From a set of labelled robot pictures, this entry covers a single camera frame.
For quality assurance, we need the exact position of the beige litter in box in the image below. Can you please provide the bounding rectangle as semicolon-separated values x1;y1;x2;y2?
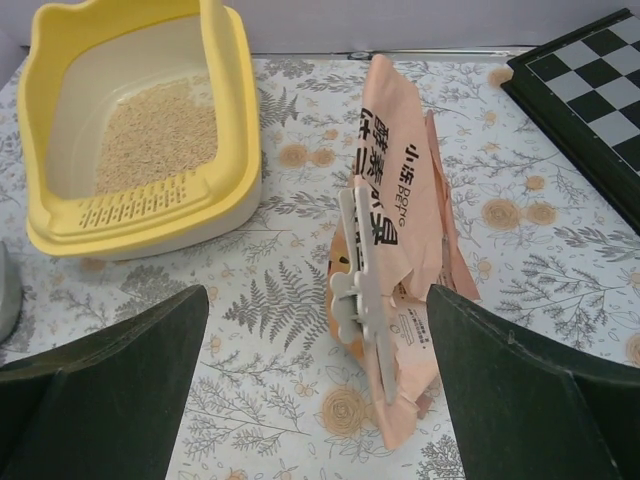
94;74;218;195

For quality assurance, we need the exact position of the yellow cat litter box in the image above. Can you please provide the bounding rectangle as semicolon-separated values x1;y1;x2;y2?
17;1;262;260

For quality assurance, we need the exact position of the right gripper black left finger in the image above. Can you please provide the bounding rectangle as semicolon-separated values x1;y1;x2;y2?
1;285;209;479

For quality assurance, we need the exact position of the pink cat litter bag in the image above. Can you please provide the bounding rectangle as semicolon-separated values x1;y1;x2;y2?
326;55;479;450

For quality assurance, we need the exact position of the floral tablecloth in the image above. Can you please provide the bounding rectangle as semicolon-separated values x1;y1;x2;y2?
1;57;639;479

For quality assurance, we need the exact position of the silver metal scoop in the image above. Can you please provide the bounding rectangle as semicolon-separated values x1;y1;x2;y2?
0;242;23;342

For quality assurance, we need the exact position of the black folding chessboard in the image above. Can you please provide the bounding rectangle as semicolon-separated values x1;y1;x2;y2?
502;8;639;229

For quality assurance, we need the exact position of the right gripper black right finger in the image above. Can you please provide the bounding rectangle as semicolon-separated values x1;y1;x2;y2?
426;285;639;479

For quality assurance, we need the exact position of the white bag sealing clip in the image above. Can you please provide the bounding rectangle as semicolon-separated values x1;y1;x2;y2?
329;187;397;405

